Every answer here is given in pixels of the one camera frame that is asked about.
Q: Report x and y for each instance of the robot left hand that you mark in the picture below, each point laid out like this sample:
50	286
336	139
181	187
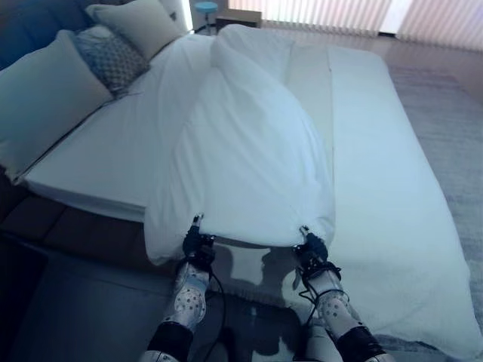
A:
191	238

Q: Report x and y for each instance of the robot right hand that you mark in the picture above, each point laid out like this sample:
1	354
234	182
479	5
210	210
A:
314	241

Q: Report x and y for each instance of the white duvet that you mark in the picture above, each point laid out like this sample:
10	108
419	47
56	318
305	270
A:
264	151

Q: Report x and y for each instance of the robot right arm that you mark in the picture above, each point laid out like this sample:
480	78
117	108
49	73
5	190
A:
339	313

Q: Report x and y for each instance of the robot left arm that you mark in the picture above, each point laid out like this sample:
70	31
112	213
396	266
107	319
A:
180	301

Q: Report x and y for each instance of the white mattress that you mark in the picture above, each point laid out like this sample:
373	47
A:
94	158

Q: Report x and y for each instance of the grey floor rug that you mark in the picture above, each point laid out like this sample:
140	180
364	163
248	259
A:
453	158

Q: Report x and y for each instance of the grey patterned cushion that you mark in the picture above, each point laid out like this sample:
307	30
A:
109	60

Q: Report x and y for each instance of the large white pillow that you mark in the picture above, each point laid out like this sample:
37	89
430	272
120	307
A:
41	98

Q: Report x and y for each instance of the beige square pillow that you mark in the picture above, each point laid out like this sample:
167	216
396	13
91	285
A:
139	26

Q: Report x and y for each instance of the wooden bedside table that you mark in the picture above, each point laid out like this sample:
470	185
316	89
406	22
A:
237	18

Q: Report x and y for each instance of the vertical window blinds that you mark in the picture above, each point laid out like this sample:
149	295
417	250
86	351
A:
339	16

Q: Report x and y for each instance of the blue round stool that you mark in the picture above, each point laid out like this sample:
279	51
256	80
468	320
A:
206	10

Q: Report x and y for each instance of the blue upholstered headboard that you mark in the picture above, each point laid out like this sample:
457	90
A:
34	26

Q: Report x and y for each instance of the brown bed frame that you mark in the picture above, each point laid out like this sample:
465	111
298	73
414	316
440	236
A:
56	222

